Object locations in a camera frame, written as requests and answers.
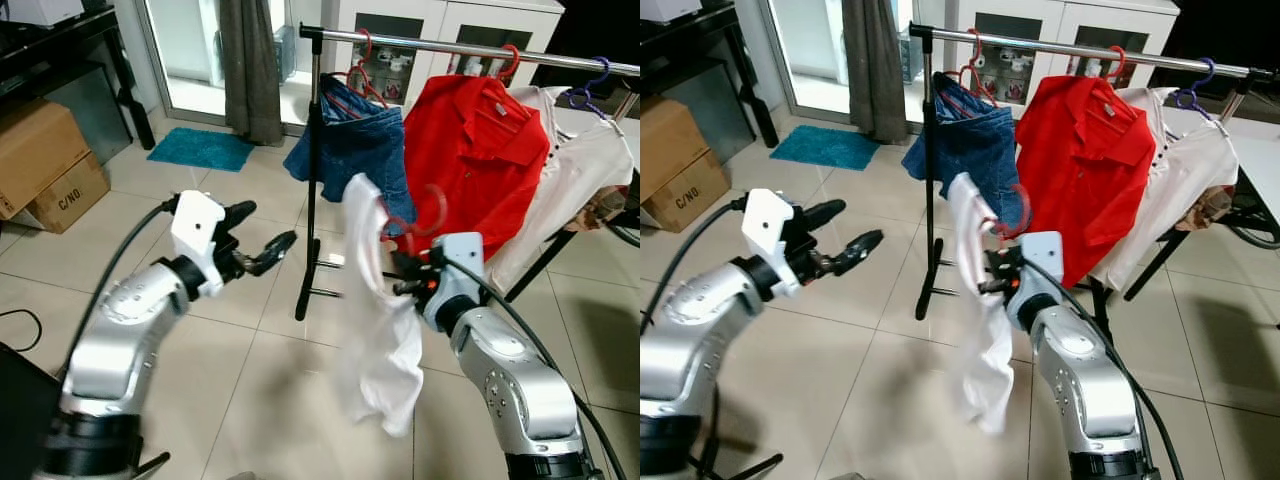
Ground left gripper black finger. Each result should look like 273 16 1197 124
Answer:
247 229 300 279
221 199 259 234
801 197 849 232
831 229 887 279

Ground white t-shirt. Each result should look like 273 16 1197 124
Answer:
335 172 426 438
945 172 1018 436

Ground purple clothes hanger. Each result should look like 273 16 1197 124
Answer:
1175 57 1231 126
565 57 626 126

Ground teal floor mat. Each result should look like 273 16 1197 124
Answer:
770 125 869 169
147 127 256 173

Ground blue denim shorts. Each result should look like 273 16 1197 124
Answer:
283 75 416 236
900 72 1026 231

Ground plain red polo shirt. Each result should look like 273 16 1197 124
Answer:
1015 75 1161 289
398 73 553 263

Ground grey curtain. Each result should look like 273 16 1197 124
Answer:
842 0 913 144
218 0 286 146

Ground dark grey panel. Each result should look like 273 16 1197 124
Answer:
40 68 131 166
650 62 756 161

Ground white framed glass door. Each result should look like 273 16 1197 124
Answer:
762 0 951 121
130 0 336 126

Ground grey white appliance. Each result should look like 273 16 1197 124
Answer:
900 35 926 83
272 25 299 83

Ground plain large cardboard box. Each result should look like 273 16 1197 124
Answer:
640 97 713 191
0 98 91 219

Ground brown fabric bundle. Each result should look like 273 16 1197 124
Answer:
580 190 626 231
1195 185 1236 226

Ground white polo shirt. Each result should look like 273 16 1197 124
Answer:
1090 85 1241 291
490 85 636 293

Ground white table with black leg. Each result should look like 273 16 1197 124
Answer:
615 115 641 171
1235 135 1280 226

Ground silver black clothes rack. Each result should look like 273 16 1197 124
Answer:
295 22 641 323
908 22 1280 341

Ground black desk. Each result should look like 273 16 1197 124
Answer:
0 5 156 151
640 3 781 149

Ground white glass door cabinet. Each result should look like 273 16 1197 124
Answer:
945 0 1183 101
320 0 566 106

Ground white box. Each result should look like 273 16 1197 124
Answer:
0 0 86 28
640 0 701 23

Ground black seat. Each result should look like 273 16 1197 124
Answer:
0 345 63 480

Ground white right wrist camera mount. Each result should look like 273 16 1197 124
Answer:
420 232 486 331
1005 230 1064 331

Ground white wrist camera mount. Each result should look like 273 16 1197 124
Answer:
170 190 229 299
1005 230 1064 331
420 232 486 331
743 188 804 299

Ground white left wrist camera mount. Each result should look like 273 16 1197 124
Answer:
743 188 804 299
170 190 229 299

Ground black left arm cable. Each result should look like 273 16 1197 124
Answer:
640 195 749 336
60 195 181 381

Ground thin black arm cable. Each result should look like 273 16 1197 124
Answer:
700 385 786 480

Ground black floor cable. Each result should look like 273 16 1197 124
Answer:
0 308 44 353

